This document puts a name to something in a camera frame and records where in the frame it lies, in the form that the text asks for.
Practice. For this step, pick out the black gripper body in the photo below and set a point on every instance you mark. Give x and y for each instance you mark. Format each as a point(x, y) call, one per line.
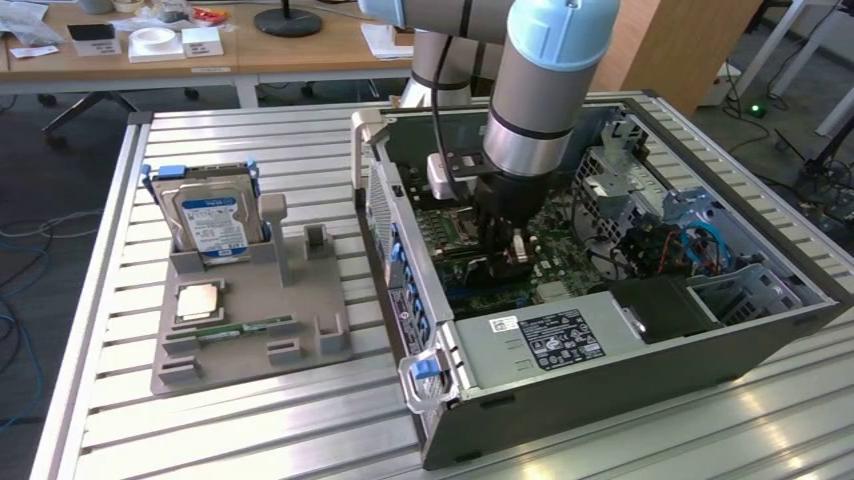
point(514, 200)

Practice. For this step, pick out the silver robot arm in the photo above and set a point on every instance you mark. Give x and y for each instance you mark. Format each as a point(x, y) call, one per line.
point(541, 110)

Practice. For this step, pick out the CPU socket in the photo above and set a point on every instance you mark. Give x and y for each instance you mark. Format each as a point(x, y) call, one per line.
point(464, 227)

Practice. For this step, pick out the green motherboard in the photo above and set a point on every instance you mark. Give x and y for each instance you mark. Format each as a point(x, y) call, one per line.
point(568, 240)

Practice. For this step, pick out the perforated metal disk bay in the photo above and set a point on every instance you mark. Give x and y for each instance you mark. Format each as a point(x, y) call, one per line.
point(615, 200)

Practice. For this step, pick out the silver chipset heatsink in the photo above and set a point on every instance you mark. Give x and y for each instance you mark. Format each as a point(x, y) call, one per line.
point(556, 292)

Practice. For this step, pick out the grey power supply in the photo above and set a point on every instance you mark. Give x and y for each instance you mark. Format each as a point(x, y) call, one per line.
point(508, 350)

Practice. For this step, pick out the white paper stack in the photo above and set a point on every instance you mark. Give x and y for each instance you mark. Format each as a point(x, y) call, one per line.
point(384, 47)

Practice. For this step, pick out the wooden cabinet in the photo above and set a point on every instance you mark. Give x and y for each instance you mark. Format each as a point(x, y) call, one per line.
point(668, 60)

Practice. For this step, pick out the blue case latch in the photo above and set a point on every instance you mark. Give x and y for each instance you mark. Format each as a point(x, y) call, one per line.
point(428, 370)

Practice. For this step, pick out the white box with red button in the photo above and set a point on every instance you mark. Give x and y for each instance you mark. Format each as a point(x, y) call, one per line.
point(724, 92)

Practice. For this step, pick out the green lit device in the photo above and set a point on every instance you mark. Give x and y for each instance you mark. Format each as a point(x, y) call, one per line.
point(756, 109)

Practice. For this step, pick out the open grey PC case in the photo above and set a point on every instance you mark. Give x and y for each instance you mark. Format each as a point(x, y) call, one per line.
point(601, 400)

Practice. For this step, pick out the grey parts rack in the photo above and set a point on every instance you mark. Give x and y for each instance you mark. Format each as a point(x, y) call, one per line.
point(268, 300)

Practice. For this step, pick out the hard disk with blue rails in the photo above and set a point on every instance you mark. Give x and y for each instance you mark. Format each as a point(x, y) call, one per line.
point(208, 215)

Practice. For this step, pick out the black lamp base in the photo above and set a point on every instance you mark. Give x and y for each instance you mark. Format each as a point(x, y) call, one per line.
point(288, 22)

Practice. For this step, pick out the green RAM stick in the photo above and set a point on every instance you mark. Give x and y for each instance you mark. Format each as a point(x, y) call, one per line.
point(234, 330)

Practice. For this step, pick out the silver CPU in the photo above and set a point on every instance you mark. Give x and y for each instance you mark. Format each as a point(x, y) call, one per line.
point(197, 302)

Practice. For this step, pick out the white cube box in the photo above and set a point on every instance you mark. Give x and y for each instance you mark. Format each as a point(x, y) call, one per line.
point(201, 42)

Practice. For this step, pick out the red packet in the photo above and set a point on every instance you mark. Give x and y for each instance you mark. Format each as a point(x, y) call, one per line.
point(209, 17)

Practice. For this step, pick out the white flat box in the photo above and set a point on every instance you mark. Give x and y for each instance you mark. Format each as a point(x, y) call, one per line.
point(157, 55)

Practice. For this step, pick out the white tape roll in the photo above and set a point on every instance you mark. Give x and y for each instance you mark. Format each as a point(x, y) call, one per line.
point(153, 44)

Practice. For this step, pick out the black chair base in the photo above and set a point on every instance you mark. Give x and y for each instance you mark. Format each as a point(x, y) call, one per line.
point(74, 110)

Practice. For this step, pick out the black and white box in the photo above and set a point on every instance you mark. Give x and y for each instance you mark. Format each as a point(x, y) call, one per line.
point(94, 32)

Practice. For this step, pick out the grey cup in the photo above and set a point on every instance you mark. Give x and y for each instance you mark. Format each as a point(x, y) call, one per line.
point(96, 6)

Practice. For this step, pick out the red and white card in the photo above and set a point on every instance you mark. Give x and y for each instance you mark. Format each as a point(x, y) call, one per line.
point(34, 51)

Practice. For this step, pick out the clear plastic bag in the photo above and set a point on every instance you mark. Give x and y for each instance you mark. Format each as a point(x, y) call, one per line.
point(27, 25)

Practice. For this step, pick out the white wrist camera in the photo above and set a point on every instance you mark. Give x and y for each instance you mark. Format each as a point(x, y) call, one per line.
point(442, 180)

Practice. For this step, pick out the silver drive bracket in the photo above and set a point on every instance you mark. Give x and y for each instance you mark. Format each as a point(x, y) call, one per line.
point(688, 200)

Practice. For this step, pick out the white desk frame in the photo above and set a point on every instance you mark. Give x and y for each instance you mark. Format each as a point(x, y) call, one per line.
point(768, 45)

